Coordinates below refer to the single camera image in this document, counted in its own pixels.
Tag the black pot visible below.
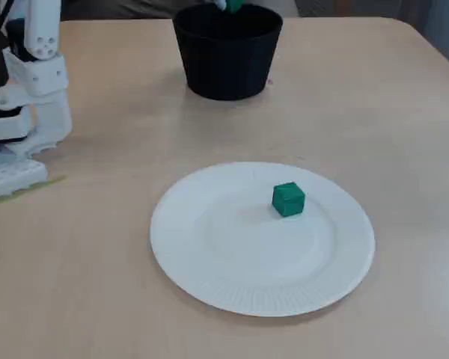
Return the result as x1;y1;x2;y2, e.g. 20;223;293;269
171;3;284;101

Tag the white paper plate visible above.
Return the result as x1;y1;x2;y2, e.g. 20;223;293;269
149;161;376;318

